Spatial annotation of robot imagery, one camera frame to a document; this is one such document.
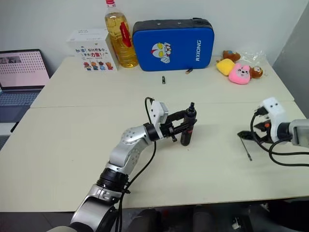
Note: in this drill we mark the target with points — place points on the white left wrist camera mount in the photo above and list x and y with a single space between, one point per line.
158 113

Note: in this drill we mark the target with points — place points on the small brown zipper pull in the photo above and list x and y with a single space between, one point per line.
189 71

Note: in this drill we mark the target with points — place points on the small black bottle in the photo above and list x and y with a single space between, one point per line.
188 128

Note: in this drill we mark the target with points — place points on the small black battery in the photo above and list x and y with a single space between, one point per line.
163 79

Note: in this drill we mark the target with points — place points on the clear plastic bag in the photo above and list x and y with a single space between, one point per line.
253 56

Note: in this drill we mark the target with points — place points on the brown bear plush toy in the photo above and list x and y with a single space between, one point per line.
231 55

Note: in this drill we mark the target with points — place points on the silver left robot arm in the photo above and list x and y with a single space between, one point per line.
125 154

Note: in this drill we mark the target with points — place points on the yellow plush toy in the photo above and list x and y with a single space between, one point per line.
225 67

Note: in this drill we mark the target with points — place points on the dark grey partition panel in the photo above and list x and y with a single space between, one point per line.
293 38

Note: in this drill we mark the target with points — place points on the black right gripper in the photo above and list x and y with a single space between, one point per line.
265 130

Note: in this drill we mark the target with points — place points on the small brown monkey plush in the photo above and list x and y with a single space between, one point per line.
256 72

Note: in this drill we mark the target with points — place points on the blue cartoon tool case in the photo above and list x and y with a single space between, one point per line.
172 46

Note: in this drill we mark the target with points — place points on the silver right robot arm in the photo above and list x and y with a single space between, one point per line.
299 131

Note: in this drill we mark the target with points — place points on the large cooking oil bottle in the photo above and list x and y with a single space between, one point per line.
120 41

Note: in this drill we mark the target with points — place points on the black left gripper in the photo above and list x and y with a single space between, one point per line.
167 132

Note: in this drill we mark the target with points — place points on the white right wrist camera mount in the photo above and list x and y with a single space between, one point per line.
276 116

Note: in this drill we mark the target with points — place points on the long metal screwdriver bit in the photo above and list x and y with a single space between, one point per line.
246 149

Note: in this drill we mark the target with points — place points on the pink rabbit plush toy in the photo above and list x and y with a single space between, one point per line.
240 73

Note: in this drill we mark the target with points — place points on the white printed cardboard box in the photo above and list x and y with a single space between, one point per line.
94 50

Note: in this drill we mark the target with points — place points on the open grey laptop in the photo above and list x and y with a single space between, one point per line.
21 72

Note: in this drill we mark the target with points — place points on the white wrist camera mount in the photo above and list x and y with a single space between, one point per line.
276 116
158 113

